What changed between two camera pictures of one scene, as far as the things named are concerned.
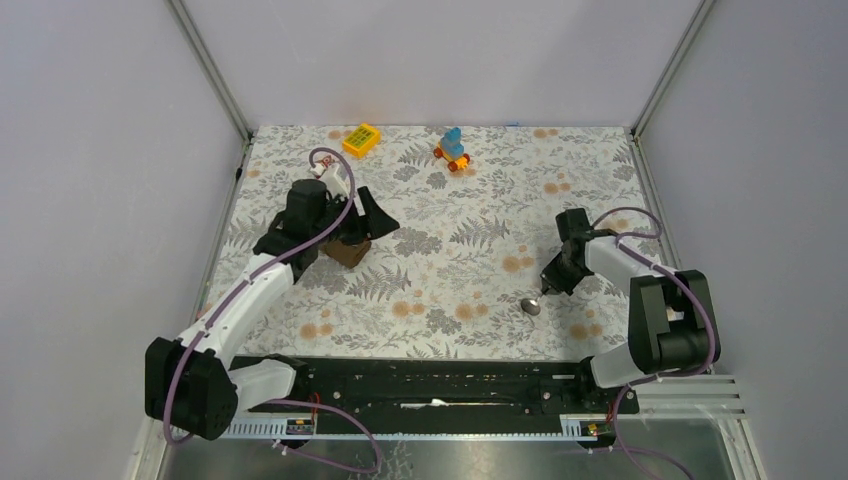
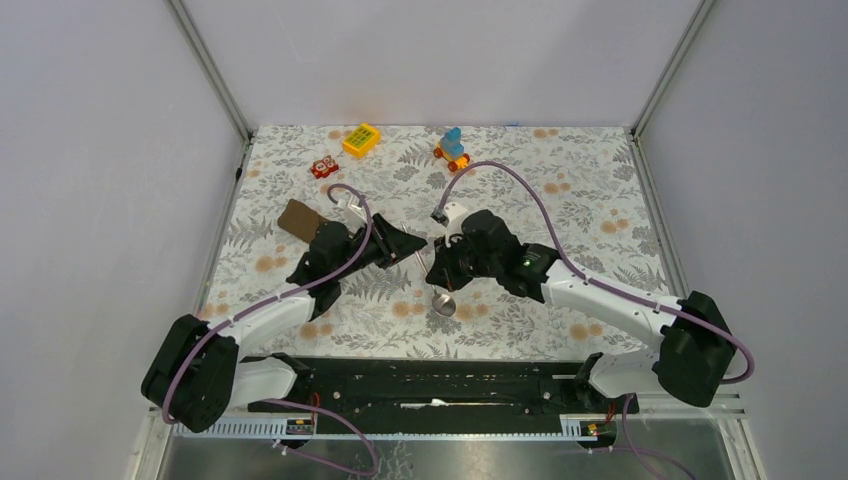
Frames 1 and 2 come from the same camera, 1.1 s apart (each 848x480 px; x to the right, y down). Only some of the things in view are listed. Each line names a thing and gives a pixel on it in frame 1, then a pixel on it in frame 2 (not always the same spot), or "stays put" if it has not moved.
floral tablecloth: x=459 y=276 stays put
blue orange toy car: x=451 y=150 stays put
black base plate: x=461 y=386 stays put
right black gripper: x=550 y=282 → x=443 y=273
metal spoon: x=531 y=306 → x=441 y=303
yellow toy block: x=362 y=140 stays put
